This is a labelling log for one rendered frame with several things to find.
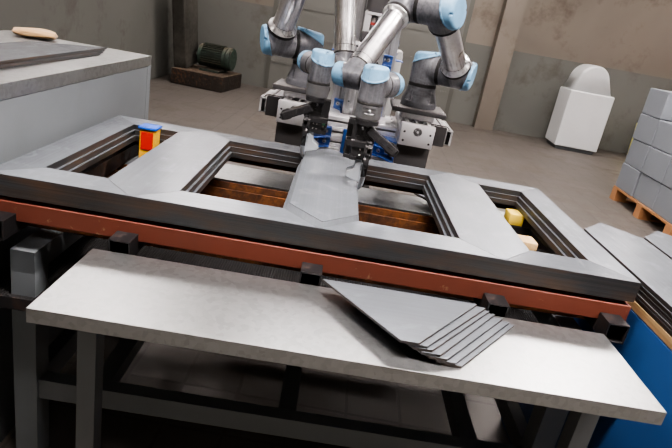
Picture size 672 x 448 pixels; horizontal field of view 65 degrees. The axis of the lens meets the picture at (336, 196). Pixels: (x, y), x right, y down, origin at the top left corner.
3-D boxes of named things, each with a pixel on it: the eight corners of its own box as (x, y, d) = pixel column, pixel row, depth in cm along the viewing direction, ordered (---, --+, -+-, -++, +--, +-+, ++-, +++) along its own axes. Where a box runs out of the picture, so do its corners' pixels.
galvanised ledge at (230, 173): (534, 239, 207) (537, 232, 206) (207, 183, 203) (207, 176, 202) (519, 221, 226) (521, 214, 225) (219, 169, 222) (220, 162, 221)
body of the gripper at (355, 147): (342, 153, 159) (349, 114, 155) (370, 158, 159) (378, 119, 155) (342, 159, 152) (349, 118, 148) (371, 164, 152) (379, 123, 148)
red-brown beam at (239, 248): (625, 323, 129) (633, 302, 127) (-14, 216, 125) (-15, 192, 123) (608, 304, 137) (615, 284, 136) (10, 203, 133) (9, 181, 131)
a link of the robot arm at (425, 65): (414, 79, 228) (421, 48, 224) (443, 86, 223) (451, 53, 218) (404, 80, 218) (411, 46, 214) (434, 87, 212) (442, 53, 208)
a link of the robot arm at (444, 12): (447, 65, 222) (423, -22, 174) (481, 72, 216) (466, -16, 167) (436, 90, 220) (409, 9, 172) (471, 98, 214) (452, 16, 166)
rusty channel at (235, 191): (553, 259, 184) (557, 246, 182) (79, 177, 179) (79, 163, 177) (545, 249, 191) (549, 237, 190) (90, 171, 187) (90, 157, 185)
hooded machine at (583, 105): (582, 147, 866) (609, 67, 825) (597, 156, 810) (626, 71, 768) (541, 140, 866) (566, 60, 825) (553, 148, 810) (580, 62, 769)
